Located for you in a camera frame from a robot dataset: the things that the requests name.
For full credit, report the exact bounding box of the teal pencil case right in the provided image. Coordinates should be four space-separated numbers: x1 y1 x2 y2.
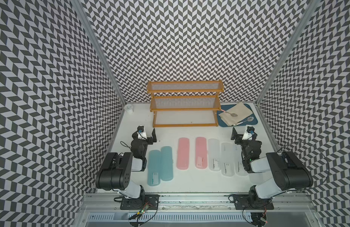
160 146 174 182

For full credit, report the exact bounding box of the teal pencil case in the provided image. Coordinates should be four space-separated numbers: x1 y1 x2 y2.
147 150 161 186
160 146 174 182

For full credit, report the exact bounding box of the aluminium front rail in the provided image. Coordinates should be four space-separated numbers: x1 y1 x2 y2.
78 193 317 212

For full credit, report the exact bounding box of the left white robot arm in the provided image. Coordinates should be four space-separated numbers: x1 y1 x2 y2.
95 126 157 200

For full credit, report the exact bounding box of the clear pencil case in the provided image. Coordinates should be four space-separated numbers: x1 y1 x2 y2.
248 171 273 185
208 139 220 172
220 143 235 177
234 145 248 177

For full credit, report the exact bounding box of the beige folded cloth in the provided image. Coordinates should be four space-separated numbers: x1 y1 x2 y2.
220 102 252 126

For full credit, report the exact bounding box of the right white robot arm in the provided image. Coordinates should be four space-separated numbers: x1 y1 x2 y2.
231 126 314 203

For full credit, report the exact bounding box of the orange wooden three-tier shelf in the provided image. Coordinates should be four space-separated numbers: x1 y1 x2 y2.
147 80 224 128

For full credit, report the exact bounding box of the teal pencil case left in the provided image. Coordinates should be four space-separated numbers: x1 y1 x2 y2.
147 150 161 186

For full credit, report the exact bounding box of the metal spoon white handle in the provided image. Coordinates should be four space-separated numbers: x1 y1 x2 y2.
233 116 254 126

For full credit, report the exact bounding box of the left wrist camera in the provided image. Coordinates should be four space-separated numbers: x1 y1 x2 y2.
137 132 147 140

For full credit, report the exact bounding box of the pink pencil case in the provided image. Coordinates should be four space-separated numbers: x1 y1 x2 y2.
177 138 190 170
195 137 208 169

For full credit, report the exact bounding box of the pink pencil case right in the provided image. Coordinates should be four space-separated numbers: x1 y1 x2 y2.
195 137 208 169

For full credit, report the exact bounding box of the pink pencil case left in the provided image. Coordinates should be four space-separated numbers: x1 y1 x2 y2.
177 138 190 170

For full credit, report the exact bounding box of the teal rectangular tray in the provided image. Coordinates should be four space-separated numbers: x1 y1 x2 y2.
217 104 258 127

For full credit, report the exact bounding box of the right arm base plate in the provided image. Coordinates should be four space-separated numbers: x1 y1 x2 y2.
232 194 274 210

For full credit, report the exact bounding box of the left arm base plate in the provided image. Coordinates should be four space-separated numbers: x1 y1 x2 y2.
120 194 159 211

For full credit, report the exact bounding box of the metal spoon pink handle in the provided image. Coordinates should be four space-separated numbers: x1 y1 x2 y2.
221 109 238 117

